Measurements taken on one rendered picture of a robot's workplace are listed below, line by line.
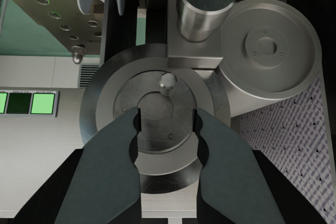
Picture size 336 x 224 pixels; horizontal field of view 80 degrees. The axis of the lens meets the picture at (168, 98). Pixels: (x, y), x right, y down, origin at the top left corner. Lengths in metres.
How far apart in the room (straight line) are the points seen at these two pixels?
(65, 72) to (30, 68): 0.51
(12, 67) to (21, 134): 3.14
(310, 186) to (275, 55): 0.15
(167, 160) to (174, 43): 0.11
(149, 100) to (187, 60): 0.05
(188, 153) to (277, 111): 0.19
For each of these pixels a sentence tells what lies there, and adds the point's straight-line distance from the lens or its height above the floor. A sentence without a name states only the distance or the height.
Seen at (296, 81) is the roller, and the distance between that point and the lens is 0.26.
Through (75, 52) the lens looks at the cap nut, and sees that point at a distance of 0.60.
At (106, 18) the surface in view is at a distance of 0.26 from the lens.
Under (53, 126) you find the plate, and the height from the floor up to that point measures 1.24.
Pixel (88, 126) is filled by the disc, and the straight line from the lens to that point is 0.21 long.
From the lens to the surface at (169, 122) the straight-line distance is 0.18.
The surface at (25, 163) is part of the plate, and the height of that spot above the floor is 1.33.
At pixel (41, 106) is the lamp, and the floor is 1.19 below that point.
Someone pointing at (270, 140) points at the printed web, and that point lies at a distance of 0.36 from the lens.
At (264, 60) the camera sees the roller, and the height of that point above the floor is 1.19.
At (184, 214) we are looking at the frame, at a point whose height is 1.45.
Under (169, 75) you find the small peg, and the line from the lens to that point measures 0.16.
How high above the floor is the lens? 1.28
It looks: 12 degrees down
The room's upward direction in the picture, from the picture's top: 179 degrees counter-clockwise
